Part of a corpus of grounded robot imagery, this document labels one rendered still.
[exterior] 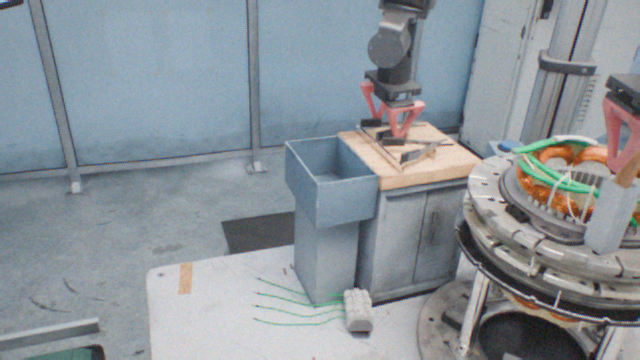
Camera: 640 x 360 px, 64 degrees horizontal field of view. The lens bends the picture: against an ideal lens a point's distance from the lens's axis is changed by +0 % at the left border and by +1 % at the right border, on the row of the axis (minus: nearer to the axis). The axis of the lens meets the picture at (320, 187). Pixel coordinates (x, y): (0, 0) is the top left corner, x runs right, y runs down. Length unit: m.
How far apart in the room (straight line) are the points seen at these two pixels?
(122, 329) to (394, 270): 1.38
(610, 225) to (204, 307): 0.68
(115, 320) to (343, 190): 1.51
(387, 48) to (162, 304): 0.61
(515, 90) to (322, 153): 2.20
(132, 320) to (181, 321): 1.19
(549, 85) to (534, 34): 1.78
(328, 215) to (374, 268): 0.16
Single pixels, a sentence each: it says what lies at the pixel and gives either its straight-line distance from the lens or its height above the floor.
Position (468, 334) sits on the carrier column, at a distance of 0.87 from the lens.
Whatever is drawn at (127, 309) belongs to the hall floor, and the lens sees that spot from 2.21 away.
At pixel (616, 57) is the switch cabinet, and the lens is 3.45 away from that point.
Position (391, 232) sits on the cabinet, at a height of 0.94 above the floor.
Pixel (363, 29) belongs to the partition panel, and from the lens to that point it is 3.03.
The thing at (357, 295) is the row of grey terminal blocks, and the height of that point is 0.82.
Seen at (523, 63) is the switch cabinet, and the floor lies 0.73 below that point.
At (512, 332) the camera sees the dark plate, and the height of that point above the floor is 0.78.
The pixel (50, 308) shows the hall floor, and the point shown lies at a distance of 2.32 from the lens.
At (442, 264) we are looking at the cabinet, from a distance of 1.03.
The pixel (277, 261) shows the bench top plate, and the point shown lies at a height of 0.78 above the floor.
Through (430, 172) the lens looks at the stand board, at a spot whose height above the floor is 1.06.
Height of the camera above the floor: 1.45
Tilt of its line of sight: 30 degrees down
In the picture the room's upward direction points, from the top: 3 degrees clockwise
